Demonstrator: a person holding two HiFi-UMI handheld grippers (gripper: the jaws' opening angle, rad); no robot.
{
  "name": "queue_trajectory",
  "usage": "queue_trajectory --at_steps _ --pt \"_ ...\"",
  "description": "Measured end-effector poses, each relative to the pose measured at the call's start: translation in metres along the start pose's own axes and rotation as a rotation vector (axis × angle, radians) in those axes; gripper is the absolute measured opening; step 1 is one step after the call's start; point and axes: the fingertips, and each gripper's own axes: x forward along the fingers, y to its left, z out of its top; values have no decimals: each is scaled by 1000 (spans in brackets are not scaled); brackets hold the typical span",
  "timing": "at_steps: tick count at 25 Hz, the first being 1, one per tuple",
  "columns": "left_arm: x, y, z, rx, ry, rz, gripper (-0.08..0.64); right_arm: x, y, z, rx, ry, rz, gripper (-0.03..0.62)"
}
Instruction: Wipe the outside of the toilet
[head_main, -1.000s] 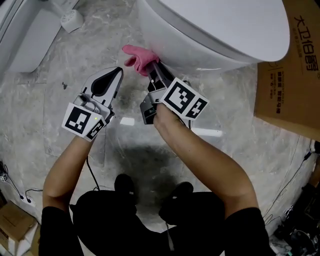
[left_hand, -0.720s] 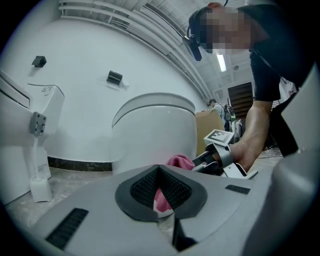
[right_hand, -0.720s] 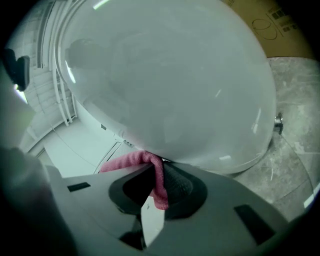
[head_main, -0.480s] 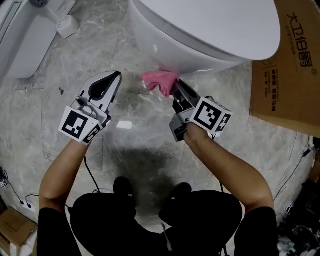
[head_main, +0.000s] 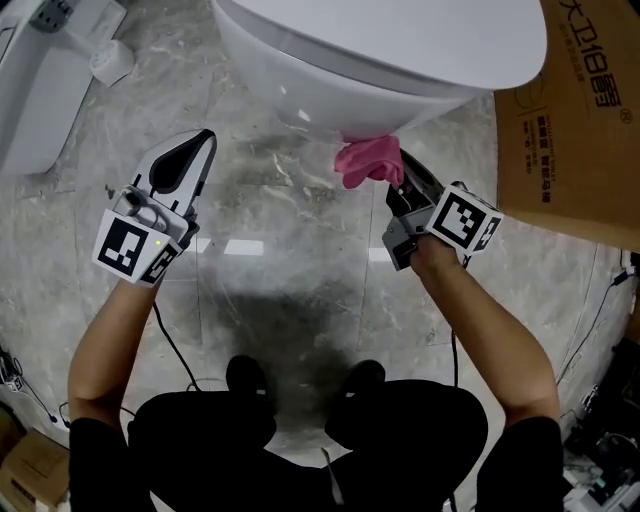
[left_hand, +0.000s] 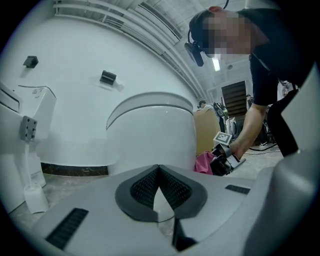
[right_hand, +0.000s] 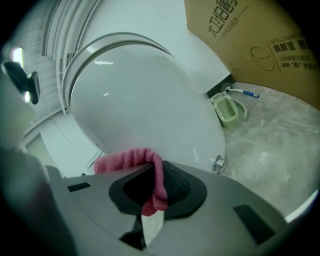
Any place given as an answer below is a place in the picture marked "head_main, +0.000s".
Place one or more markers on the white power strip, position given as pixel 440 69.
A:
pixel 627 260

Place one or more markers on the person's left forearm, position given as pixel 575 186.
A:
pixel 105 350

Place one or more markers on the large cardboard box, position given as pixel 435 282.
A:
pixel 575 175

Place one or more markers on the person's right forearm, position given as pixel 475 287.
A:
pixel 490 340

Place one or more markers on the pink cloth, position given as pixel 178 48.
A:
pixel 370 157

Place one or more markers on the white socket strip with plugs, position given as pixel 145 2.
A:
pixel 60 422

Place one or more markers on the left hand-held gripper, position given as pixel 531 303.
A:
pixel 125 245

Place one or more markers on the small white round canister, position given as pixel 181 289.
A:
pixel 112 62

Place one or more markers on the person's black shoe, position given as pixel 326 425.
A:
pixel 245 375
pixel 365 375

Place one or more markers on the small cardboard box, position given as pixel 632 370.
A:
pixel 30 465

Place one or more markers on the person's right black shoe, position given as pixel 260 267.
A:
pixel 365 375

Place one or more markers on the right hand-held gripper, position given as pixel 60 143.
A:
pixel 465 220

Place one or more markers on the white smart toilet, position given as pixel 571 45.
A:
pixel 375 50

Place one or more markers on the person's black shirt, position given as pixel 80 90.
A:
pixel 525 465

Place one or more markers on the white toilet with tank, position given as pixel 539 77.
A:
pixel 40 110

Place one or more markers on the person's left black shoe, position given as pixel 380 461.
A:
pixel 245 375

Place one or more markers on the black equipment heap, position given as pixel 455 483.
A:
pixel 610 450

